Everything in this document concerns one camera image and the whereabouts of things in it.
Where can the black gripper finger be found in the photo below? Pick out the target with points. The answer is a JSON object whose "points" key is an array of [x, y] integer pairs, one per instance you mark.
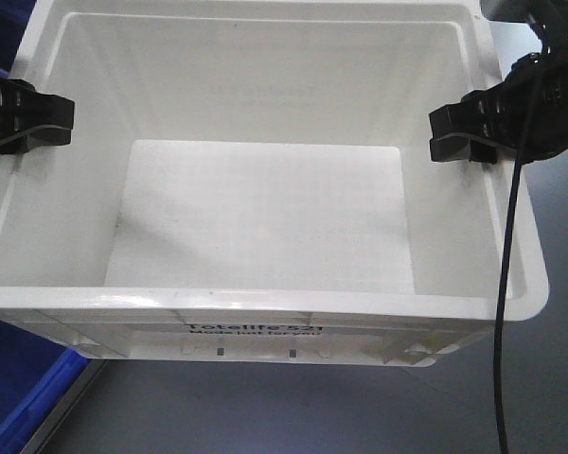
{"points": [[33, 142], [30, 116]]}

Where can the white plastic tote bin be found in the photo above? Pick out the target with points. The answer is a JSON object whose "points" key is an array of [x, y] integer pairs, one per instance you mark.
{"points": [[252, 181]]}

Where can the blue bin lower left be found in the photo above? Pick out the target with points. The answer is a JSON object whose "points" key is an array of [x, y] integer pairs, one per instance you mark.
{"points": [[32, 380]]}

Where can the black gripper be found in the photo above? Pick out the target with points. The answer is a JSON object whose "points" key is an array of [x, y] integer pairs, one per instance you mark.
{"points": [[536, 85]]}

